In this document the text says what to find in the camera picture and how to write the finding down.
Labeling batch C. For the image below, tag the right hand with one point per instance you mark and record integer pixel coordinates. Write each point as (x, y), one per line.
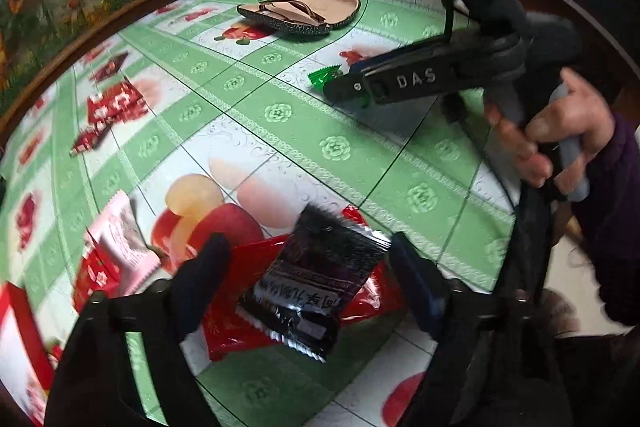
(582, 114)

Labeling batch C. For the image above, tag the green patterned tablecloth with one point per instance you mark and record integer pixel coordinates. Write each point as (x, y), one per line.
(232, 134)

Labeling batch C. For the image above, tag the red tray box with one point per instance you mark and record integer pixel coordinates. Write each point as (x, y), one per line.
(26, 370)

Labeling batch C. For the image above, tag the red foil snack packet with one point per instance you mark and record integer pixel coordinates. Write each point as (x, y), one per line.
(226, 332)

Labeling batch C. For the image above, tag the black snack packet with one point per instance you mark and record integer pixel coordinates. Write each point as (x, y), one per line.
(323, 264)

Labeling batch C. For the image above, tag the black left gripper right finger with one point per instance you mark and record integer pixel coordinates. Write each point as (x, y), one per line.
(424, 288)

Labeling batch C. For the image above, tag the open glasses case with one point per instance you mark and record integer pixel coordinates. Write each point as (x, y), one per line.
(338, 14)

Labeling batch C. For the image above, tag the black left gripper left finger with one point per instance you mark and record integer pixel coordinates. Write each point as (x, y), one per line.
(195, 284)

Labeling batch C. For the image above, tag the pink white snack packet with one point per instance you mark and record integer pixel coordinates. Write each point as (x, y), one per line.
(117, 234)

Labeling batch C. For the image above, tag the red flower snack packet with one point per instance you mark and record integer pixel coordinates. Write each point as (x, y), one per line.
(115, 103)

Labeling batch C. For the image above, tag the small red snack packet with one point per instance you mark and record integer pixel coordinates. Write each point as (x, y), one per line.
(89, 138)

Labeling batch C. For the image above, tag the green candy packet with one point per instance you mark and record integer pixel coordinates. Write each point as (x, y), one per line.
(320, 77)

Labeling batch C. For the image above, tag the brown eyeglasses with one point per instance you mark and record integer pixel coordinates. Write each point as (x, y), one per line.
(291, 10)

